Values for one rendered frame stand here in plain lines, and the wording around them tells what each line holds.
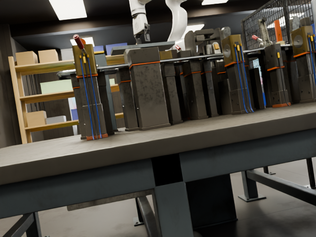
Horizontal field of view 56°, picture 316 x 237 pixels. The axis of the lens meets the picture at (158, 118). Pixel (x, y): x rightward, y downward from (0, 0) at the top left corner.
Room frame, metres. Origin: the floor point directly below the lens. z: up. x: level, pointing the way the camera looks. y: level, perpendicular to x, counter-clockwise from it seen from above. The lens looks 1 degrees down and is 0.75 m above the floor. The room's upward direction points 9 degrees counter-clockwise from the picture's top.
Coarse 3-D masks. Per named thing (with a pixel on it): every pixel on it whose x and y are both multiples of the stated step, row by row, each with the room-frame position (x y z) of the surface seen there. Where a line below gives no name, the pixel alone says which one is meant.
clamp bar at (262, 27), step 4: (260, 20) 1.75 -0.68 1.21; (264, 20) 1.72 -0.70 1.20; (260, 24) 1.74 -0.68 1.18; (264, 24) 1.75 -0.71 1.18; (260, 28) 1.75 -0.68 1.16; (264, 28) 1.76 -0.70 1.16; (260, 32) 1.75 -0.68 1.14; (264, 32) 1.75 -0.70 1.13; (264, 36) 1.75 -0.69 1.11; (268, 36) 1.74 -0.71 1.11; (264, 40) 1.73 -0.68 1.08; (268, 40) 1.74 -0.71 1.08
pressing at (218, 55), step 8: (256, 48) 1.46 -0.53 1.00; (192, 56) 1.38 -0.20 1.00; (200, 56) 1.39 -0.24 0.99; (208, 56) 1.47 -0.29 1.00; (216, 56) 1.49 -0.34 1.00; (248, 56) 1.67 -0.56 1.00; (256, 56) 1.68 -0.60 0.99; (120, 64) 1.30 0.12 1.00; (160, 64) 1.48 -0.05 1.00; (176, 64) 1.55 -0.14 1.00; (64, 72) 1.24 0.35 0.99; (72, 72) 1.32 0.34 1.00; (112, 72) 1.47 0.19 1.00
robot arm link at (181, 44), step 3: (180, 39) 1.97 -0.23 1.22; (183, 39) 1.94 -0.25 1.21; (177, 42) 1.97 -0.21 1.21; (180, 42) 1.95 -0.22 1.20; (183, 42) 1.93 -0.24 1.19; (174, 45) 1.98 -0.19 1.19; (180, 45) 1.94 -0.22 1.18; (183, 45) 1.93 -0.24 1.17; (174, 48) 1.98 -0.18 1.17; (183, 48) 1.93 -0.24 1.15; (177, 51) 1.97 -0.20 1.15
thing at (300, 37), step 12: (300, 36) 1.36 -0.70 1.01; (312, 36) 1.34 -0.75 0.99; (300, 48) 1.37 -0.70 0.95; (312, 48) 1.35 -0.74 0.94; (300, 60) 1.39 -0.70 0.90; (312, 60) 1.34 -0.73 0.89; (300, 72) 1.40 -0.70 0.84; (312, 72) 1.36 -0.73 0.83; (300, 84) 1.41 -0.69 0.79; (312, 84) 1.35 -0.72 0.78; (300, 96) 1.42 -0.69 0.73; (312, 96) 1.35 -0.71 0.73
